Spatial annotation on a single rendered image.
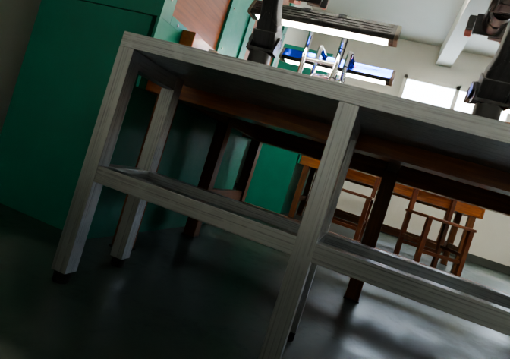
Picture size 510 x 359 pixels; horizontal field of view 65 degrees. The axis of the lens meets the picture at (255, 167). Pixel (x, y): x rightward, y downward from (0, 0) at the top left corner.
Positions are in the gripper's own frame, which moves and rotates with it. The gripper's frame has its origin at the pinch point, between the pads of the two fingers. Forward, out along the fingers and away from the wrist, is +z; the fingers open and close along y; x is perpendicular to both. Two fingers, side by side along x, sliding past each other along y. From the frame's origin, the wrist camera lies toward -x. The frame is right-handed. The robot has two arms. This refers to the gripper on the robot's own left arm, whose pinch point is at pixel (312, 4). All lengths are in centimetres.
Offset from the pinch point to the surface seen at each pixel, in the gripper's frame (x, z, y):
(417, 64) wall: -166, 512, -53
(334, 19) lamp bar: -0.9, 11.1, -7.5
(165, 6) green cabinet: 19, -20, 46
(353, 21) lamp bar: -1.6, 11.4, -14.9
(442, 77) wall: -153, 512, -94
